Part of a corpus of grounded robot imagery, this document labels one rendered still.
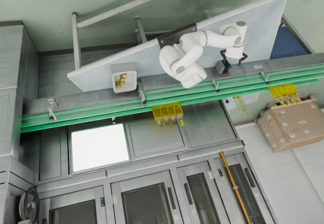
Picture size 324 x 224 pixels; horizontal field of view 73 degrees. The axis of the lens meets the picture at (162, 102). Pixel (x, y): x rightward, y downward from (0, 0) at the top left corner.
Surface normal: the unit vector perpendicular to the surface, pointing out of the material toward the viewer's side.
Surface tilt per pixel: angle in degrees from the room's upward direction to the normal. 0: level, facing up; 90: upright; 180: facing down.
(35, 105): 90
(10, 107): 90
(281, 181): 90
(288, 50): 90
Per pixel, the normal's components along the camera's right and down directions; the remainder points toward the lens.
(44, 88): 0.10, -0.54
